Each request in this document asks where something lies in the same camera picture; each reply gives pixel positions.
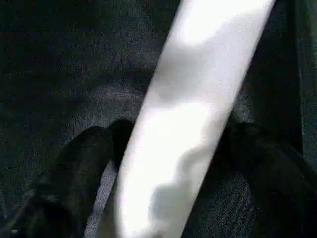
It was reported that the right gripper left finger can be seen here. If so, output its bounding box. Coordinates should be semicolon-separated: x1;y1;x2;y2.
0;118;135;238

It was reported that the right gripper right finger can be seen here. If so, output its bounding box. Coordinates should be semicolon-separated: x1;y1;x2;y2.
182;112;317;238

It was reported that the white plastic table leg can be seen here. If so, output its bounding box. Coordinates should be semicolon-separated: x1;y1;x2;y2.
94;0;276;238

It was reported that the black work mat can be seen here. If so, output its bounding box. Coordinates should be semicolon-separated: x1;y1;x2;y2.
0;0;317;238

